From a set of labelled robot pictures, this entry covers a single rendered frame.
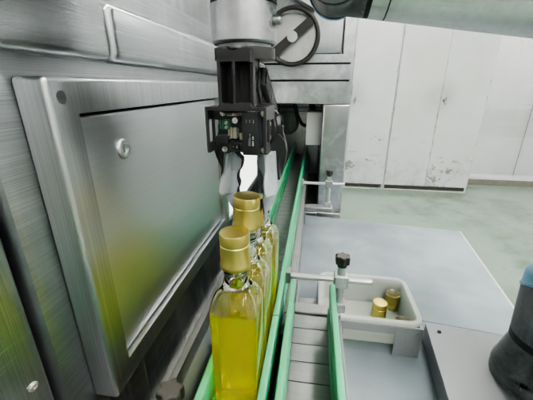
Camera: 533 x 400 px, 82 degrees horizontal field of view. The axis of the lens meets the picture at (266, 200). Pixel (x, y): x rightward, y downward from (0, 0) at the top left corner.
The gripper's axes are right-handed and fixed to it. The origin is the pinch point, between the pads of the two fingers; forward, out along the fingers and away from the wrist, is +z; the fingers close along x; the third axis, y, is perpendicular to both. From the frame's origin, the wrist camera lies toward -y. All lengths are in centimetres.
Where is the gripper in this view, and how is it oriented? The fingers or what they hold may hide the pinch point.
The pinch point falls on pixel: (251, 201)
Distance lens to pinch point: 45.0
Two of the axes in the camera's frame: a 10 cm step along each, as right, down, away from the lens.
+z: 0.0, 9.4, 3.5
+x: 9.8, 0.6, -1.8
